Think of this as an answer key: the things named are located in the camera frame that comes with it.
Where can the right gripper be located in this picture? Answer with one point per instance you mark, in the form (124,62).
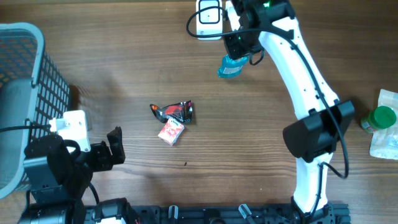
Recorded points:
(234,51)

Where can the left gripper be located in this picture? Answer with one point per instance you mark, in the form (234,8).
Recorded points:
(105,160)

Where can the blue mouthwash bottle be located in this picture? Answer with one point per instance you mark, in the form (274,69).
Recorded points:
(231,68)

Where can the black red snack packet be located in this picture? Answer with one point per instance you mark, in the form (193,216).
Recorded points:
(182,112)

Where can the green lid jar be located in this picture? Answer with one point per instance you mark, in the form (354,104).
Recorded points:
(382,117)

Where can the beige paper pouch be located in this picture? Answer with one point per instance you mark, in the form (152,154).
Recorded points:
(384,142)

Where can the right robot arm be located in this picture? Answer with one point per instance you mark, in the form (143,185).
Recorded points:
(271,27)

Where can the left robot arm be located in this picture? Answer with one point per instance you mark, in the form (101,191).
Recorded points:
(59,172)

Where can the white barcode scanner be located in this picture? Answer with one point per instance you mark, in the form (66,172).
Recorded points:
(209,21)

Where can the grey plastic shopping basket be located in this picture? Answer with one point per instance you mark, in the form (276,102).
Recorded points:
(33,91)

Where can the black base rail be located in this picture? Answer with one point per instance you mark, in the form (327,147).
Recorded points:
(120,211)

